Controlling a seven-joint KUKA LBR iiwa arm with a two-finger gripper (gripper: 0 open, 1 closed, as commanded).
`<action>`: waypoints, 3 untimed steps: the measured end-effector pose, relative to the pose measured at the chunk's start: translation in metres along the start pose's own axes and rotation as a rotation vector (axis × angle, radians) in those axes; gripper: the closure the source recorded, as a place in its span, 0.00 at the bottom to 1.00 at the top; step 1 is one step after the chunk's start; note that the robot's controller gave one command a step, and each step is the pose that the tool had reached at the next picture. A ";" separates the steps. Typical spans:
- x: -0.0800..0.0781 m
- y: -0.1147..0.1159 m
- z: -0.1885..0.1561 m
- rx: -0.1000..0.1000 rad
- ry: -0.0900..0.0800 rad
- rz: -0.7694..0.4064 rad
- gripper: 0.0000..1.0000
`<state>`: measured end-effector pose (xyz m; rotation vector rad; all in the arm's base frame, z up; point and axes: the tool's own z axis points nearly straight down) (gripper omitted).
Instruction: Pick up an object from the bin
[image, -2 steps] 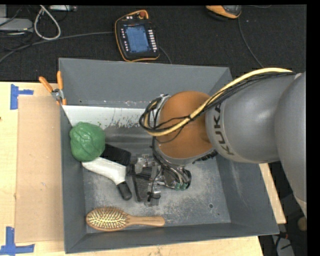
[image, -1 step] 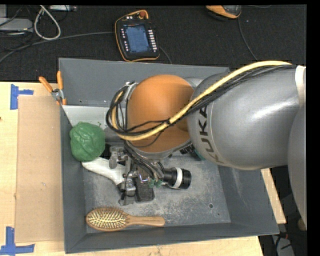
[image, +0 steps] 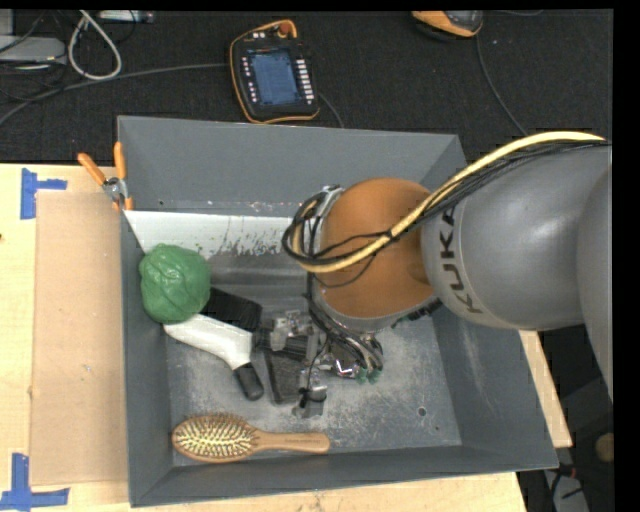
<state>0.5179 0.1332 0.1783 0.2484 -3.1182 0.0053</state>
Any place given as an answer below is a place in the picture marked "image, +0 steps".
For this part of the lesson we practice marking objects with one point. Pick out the green toy cabbage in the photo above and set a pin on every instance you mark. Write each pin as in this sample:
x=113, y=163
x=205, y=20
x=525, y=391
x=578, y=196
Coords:
x=174, y=282

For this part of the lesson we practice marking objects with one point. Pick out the wooden hairbrush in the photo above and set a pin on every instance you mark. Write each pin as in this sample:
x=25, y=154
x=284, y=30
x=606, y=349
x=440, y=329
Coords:
x=225, y=438

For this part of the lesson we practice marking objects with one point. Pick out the dark flat block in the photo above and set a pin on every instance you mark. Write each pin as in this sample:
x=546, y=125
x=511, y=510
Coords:
x=283, y=376

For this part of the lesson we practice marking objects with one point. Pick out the brown cardboard board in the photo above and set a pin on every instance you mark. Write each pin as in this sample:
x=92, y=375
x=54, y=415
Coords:
x=75, y=340

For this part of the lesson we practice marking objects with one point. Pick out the white brush with black bristles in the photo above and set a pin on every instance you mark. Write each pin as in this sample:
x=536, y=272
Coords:
x=210, y=336

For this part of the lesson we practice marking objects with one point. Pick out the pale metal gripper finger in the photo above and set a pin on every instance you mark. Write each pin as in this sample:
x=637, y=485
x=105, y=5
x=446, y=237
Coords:
x=289, y=330
x=314, y=396

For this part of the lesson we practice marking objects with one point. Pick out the grey metal bin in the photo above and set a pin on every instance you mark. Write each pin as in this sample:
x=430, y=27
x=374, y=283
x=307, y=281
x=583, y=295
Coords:
x=390, y=415

